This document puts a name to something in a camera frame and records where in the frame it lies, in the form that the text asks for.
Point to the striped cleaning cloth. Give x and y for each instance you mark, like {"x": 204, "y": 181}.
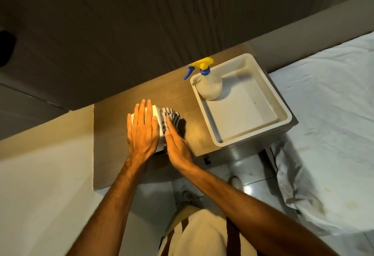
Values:
{"x": 174, "y": 117}

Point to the person's grey shoe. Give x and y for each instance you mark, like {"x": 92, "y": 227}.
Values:
{"x": 235, "y": 182}

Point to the white plastic tub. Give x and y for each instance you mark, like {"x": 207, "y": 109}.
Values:
{"x": 248, "y": 103}

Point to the beige garment with brown stripes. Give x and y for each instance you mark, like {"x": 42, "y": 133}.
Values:
{"x": 201, "y": 232}

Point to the person's left forearm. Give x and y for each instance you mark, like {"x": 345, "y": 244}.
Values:
{"x": 111, "y": 209}

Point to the person's left middle finger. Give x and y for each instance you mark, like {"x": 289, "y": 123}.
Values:
{"x": 142, "y": 112}

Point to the person's left little finger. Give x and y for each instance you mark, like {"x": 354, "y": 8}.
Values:
{"x": 129, "y": 124}

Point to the wooden bedside table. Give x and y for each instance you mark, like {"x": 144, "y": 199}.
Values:
{"x": 117, "y": 136}

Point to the person's left thumb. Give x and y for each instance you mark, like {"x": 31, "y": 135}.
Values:
{"x": 155, "y": 127}

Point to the bed with white sheet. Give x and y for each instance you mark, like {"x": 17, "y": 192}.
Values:
{"x": 330, "y": 124}

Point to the spray bottle with yellow-blue trigger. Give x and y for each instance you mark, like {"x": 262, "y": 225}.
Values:
{"x": 209, "y": 85}

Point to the person's right forearm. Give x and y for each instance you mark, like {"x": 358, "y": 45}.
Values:
{"x": 248, "y": 215}

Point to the person's right fingers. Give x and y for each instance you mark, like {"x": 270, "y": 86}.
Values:
{"x": 172, "y": 125}

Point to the white box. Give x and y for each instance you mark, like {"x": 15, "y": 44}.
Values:
{"x": 157, "y": 112}

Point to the person's right hand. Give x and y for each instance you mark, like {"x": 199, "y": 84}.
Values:
{"x": 178, "y": 147}

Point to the person's left hand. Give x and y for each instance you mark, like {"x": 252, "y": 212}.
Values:
{"x": 142, "y": 139}

